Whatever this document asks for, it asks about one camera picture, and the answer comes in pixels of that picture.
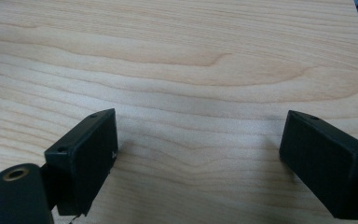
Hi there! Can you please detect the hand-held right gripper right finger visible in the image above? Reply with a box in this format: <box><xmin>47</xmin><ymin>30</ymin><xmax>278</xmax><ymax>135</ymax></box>
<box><xmin>279</xmin><ymin>109</ymin><xmax>358</xmax><ymax>221</ymax></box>

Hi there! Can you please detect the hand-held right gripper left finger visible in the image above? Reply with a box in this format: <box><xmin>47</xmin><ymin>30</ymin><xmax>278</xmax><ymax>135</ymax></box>
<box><xmin>43</xmin><ymin>107</ymin><xmax>119</xmax><ymax>217</ymax></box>

